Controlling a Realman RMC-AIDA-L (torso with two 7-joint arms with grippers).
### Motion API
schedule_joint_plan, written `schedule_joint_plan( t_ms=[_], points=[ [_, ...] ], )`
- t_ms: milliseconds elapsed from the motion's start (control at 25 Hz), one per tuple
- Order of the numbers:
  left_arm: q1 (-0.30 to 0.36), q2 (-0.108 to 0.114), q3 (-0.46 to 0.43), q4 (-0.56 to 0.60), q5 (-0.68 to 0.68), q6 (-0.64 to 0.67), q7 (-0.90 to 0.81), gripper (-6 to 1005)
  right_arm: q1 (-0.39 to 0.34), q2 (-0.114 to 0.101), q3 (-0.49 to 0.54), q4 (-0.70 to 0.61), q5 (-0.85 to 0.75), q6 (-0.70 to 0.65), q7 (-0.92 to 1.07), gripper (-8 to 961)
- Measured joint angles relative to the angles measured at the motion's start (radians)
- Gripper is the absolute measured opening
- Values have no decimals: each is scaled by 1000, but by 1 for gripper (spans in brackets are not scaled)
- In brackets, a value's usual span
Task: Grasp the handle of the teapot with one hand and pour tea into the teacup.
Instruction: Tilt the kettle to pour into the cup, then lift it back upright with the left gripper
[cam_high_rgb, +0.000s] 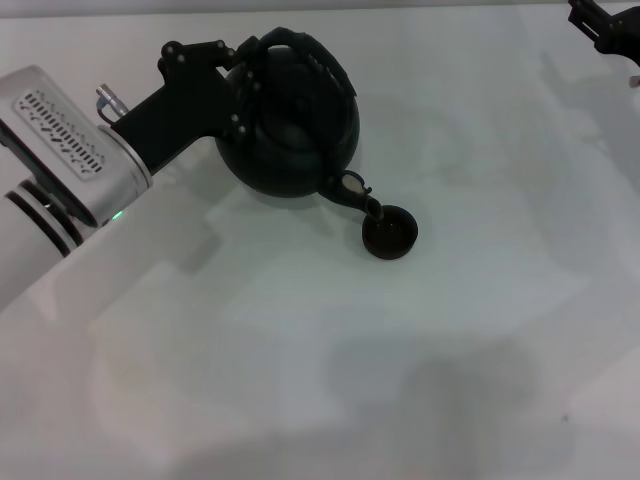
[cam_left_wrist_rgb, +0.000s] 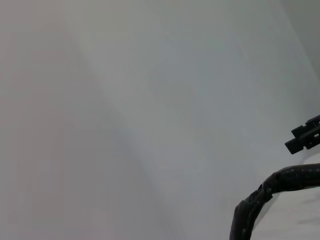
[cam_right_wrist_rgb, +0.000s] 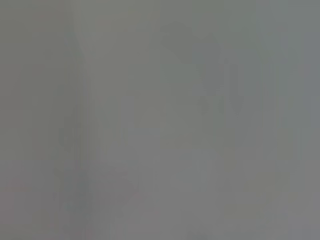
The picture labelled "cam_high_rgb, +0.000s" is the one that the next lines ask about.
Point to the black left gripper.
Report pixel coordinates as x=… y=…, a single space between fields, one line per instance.
x=175 y=117

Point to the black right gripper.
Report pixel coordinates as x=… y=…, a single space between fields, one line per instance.
x=622 y=40

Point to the black round teapot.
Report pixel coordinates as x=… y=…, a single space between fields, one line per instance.
x=295 y=145

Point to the small dark teacup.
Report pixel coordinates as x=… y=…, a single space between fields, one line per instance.
x=392 y=237

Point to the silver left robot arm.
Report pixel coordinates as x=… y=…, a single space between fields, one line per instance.
x=55 y=165

